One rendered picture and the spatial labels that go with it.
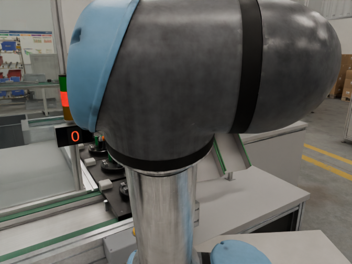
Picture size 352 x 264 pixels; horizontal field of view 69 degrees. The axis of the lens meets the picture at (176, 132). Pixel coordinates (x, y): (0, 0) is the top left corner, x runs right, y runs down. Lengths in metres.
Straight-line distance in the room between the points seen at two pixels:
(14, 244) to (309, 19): 0.97
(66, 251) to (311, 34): 0.79
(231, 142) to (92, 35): 1.07
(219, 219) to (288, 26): 0.94
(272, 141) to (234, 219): 1.29
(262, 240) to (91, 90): 0.90
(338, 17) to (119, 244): 10.44
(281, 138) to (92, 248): 1.85
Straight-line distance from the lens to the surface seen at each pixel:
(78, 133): 0.99
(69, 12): 11.49
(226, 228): 1.05
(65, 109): 0.97
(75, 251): 0.86
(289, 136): 2.45
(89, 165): 1.30
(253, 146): 2.13
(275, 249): 1.01
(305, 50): 0.21
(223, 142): 1.21
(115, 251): 0.82
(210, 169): 1.10
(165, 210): 0.30
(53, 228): 1.03
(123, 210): 0.95
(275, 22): 0.20
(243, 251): 0.54
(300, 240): 1.08
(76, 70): 0.20
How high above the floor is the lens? 1.50
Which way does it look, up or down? 18 degrees down
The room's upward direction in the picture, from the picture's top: straight up
